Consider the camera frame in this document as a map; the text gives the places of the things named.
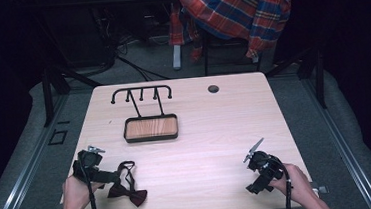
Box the grey table edge bracket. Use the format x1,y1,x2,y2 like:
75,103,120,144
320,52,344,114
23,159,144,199
311,185,330,197

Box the black hook rack wooden tray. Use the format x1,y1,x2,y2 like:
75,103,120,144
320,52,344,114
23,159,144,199
109,83,180,145

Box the white table leg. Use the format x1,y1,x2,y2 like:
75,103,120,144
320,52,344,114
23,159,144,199
171,44,184,71

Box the black metal stand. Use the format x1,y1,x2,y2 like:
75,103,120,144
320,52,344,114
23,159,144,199
38,60,107,128
262,44,329,114

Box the right hand-held gripper black cable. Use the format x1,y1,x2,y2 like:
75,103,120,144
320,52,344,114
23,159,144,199
268,153,295,209

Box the red blue plaid shirt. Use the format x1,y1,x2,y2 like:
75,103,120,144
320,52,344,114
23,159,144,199
164,0,301,67

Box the person's right hand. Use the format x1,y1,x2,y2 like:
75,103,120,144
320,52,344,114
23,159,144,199
267,161,318,208

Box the left hand-held gripper black cable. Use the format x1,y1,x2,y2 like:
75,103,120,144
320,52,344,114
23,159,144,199
77,152,101,209

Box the black floor cables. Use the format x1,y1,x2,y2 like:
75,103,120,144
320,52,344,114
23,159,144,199
111,32,173,85

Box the hand-held gripper black cable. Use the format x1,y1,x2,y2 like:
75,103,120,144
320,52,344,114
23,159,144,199
77,152,101,209
268,153,295,209

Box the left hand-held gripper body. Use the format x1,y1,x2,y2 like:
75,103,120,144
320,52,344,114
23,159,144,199
71,144,109,186

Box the black chair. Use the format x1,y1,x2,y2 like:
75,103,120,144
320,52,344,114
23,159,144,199
200,25,263,77

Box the aluminium floor rail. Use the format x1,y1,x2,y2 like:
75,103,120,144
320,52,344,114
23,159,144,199
300,71,371,209
0,93,79,209

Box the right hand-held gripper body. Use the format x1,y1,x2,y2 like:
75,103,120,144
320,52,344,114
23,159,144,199
240,135,286,194

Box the dark red bow tie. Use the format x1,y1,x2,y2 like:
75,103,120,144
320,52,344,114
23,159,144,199
104,159,149,209

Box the person's left hand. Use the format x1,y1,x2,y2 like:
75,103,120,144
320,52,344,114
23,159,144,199
60,172,106,209

